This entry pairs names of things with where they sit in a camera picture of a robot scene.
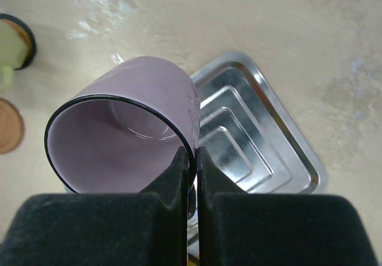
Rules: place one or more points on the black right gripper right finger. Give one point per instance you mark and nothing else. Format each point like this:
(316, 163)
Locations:
(238, 228)

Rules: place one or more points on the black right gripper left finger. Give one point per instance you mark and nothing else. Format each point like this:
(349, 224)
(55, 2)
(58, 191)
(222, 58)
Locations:
(145, 228)

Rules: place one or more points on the purple mug black rim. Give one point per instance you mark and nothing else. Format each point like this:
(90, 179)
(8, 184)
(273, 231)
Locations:
(119, 133)

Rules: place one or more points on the light wooden coaster bottom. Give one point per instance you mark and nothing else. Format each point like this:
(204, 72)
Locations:
(12, 127)

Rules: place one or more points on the pale yellow mug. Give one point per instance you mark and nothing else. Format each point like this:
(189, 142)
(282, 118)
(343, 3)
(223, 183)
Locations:
(13, 53)

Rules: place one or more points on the steel tray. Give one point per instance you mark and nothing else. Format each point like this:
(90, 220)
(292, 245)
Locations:
(249, 134)

